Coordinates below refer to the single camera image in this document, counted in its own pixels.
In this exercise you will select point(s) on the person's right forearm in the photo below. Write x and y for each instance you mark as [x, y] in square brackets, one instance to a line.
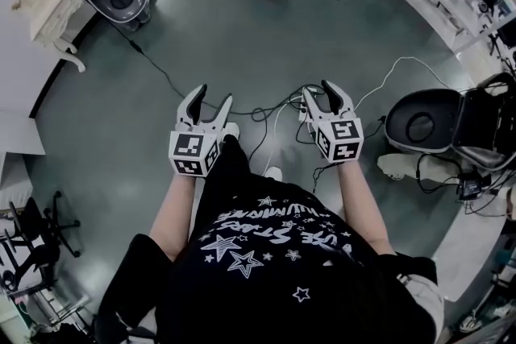
[363, 205]

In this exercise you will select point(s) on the person's black trousers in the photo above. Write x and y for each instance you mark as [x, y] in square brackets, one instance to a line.
[231, 157]

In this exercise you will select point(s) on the black office chair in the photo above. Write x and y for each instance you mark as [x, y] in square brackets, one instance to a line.
[40, 237]

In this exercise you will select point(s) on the person's white shoe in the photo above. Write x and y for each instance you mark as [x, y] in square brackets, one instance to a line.
[274, 172]
[231, 129]

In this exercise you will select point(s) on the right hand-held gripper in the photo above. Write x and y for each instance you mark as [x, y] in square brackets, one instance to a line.
[342, 137]

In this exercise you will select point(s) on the person's left forearm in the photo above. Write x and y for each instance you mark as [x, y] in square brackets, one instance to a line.
[177, 209]

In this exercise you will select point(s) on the black star print t-shirt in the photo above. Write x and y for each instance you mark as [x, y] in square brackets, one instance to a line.
[262, 274]

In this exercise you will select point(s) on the black power adapter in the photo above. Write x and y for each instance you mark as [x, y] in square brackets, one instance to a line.
[471, 186]

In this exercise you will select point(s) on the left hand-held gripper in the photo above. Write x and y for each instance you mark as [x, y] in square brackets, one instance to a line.
[193, 149]

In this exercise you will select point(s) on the person's white left shoe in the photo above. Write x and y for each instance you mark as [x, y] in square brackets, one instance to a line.
[231, 129]

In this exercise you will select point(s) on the white ornate dressing table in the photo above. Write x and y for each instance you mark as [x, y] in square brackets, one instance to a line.
[52, 20]

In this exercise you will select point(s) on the person's white right shoe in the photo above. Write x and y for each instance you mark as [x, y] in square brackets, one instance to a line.
[274, 172]

